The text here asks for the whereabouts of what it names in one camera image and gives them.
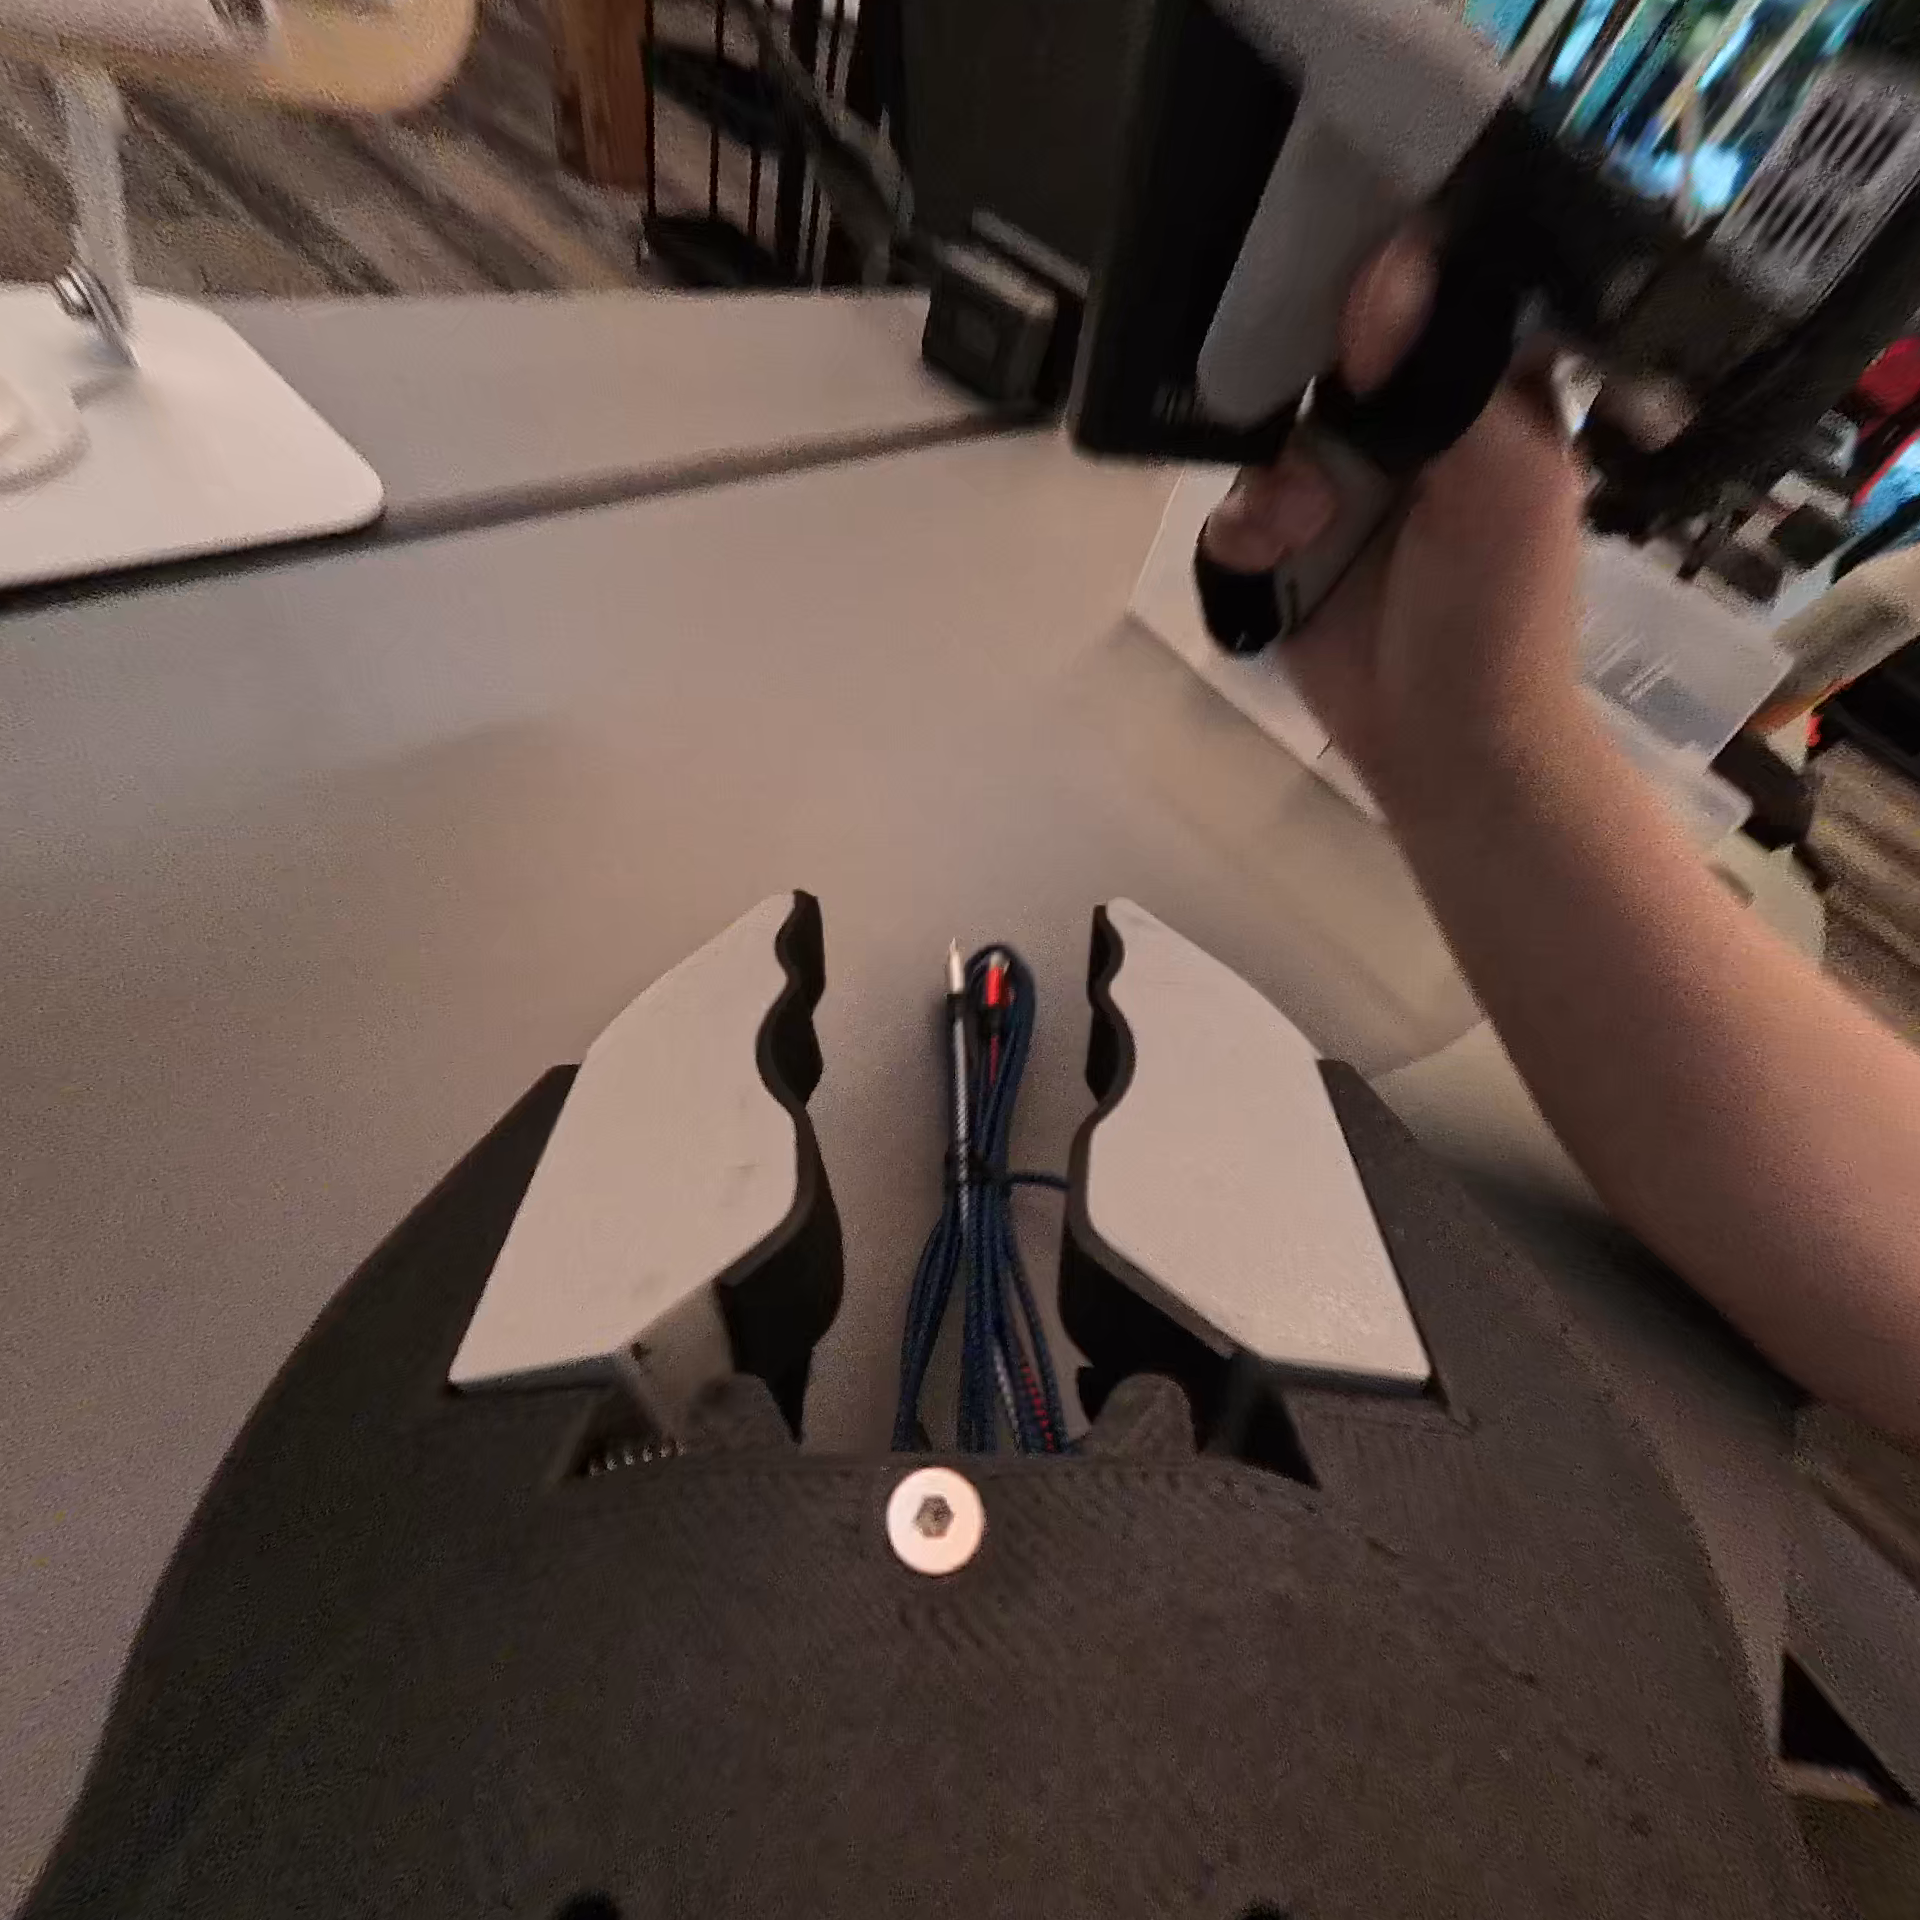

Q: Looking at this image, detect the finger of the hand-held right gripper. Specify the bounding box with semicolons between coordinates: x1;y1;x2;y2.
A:
1196;0;1511;439

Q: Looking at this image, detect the wooden support post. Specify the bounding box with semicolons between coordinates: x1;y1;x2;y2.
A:
546;0;658;193

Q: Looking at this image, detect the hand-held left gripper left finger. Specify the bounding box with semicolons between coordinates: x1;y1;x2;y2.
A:
447;888;849;1447

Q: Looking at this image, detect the black rolling cart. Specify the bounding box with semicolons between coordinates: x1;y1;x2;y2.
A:
642;0;912;292

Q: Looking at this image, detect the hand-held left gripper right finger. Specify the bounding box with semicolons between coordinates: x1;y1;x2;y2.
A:
1054;899;1433;1455

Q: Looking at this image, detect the person's right forearm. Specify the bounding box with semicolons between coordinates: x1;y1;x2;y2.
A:
1373;660;1920;1447

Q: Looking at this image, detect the blue braided USB cable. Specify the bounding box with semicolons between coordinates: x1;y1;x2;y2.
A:
890;936;1078;1460

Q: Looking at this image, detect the person's right hand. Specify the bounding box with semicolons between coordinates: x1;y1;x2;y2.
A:
1198;222;1599;827

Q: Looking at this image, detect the black power adapter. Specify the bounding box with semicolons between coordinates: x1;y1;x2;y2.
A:
921;240;1063;409

